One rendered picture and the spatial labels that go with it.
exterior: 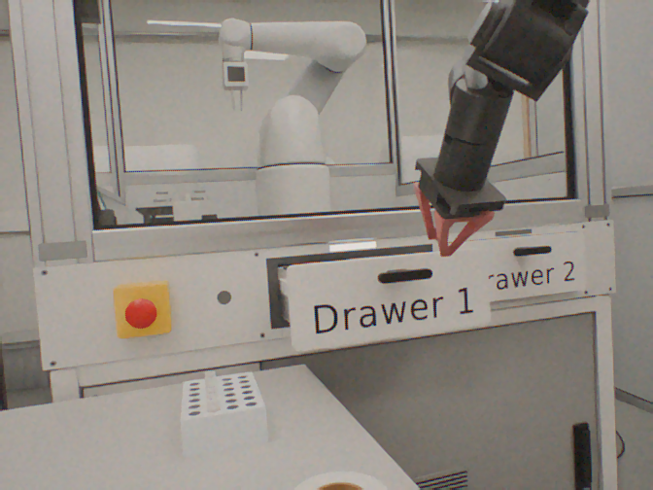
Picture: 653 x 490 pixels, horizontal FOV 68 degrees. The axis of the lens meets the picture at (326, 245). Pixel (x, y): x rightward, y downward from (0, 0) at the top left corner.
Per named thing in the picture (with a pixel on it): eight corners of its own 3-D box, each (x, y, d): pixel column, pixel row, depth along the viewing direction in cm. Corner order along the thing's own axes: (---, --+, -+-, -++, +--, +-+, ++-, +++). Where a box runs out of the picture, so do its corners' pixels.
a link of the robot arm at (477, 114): (460, 82, 46) (521, 90, 45) (457, 61, 51) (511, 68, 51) (443, 149, 50) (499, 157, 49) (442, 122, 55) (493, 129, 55)
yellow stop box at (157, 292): (171, 333, 67) (167, 283, 67) (116, 341, 65) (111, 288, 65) (172, 327, 72) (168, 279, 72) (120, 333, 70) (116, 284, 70)
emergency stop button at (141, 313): (157, 328, 64) (154, 297, 64) (125, 332, 63) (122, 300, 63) (158, 323, 67) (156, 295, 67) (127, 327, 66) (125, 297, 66)
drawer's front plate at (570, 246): (587, 289, 92) (584, 231, 91) (453, 306, 84) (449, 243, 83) (579, 288, 94) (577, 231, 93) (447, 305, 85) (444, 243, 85)
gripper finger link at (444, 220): (452, 229, 64) (470, 167, 58) (479, 264, 59) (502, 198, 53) (404, 234, 62) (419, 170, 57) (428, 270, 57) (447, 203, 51)
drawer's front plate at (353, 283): (491, 324, 69) (487, 248, 69) (294, 353, 61) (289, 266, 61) (483, 322, 71) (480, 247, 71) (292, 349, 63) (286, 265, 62)
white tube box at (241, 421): (268, 442, 50) (265, 405, 49) (183, 458, 47) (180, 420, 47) (254, 401, 61) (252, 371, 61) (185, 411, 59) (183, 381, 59)
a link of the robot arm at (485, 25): (494, 3, 42) (577, 48, 43) (483, -18, 51) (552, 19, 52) (424, 120, 50) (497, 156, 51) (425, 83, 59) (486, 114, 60)
